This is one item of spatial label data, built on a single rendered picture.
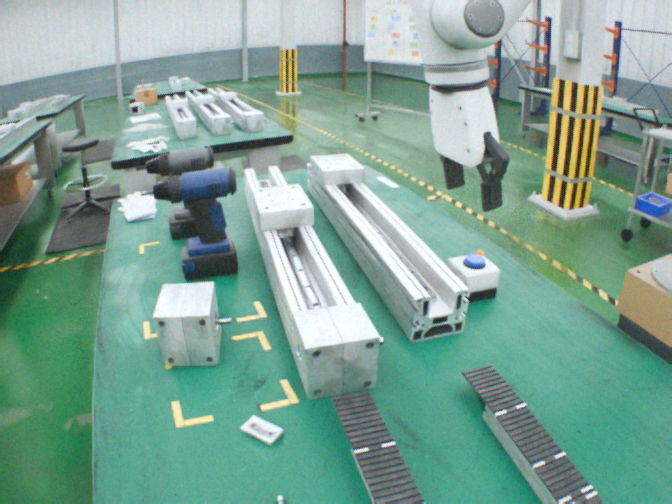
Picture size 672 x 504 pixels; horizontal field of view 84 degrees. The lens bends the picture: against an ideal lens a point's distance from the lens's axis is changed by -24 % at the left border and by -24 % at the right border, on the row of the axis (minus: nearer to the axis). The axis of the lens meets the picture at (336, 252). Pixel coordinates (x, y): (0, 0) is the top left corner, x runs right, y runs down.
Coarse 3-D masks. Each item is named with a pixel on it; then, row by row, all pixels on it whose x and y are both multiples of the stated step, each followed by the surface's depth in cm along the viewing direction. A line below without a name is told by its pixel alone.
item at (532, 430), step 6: (528, 426) 53; (534, 426) 52; (540, 426) 53; (510, 432) 52; (516, 432) 52; (522, 432) 52; (528, 432) 52; (534, 432) 52; (540, 432) 52; (516, 438) 51; (522, 438) 51
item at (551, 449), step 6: (552, 444) 49; (534, 450) 49; (540, 450) 49; (546, 450) 49; (552, 450) 48; (558, 450) 48; (528, 456) 48; (534, 456) 48; (540, 456) 48; (546, 456) 48; (528, 462) 48; (534, 462) 47
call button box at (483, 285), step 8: (464, 256) 91; (448, 264) 91; (456, 264) 88; (464, 264) 88; (488, 264) 88; (456, 272) 88; (464, 272) 85; (472, 272) 85; (480, 272) 85; (488, 272) 85; (496, 272) 86; (464, 280) 85; (472, 280) 85; (480, 280) 85; (488, 280) 86; (496, 280) 86; (472, 288) 85; (480, 288) 86; (488, 288) 87; (496, 288) 87; (472, 296) 86; (480, 296) 87; (488, 296) 87
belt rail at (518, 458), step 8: (488, 408) 58; (488, 416) 58; (488, 424) 58; (496, 424) 57; (496, 432) 56; (504, 432) 54; (504, 440) 54; (512, 448) 52; (512, 456) 52; (520, 456) 50; (520, 464) 50; (528, 464) 48; (528, 472) 48; (528, 480) 48; (536, 480) 47; (536, 488) 46; (544, 488) 45; (544, 496) 45; (552, 496) 43
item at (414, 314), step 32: (320, 192) 129; (352, 192) 125; (352, 224) 102; (384, 224) 104; (384, 256) 86; (416, 256) 89; (384, 288) 86; (416, 288) 75; (448, 288) 77; (416, 320) 74; (448, 320) 76
